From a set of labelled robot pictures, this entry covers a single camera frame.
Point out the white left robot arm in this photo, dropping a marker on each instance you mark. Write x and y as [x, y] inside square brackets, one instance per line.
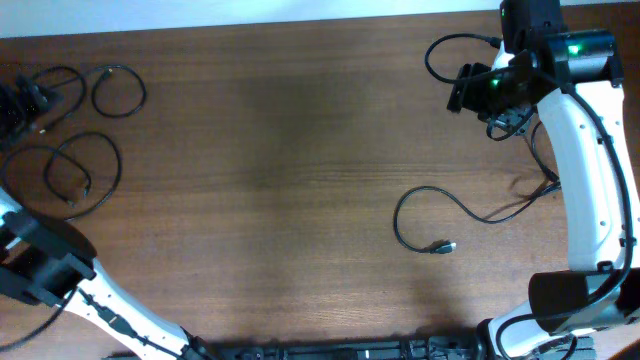
[46, 261]

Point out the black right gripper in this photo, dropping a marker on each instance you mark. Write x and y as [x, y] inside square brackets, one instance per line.
[466, 96]

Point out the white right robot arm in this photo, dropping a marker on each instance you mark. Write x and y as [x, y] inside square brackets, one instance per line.
[571, 81]

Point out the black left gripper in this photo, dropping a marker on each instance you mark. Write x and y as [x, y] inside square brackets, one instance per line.
[13, 105]

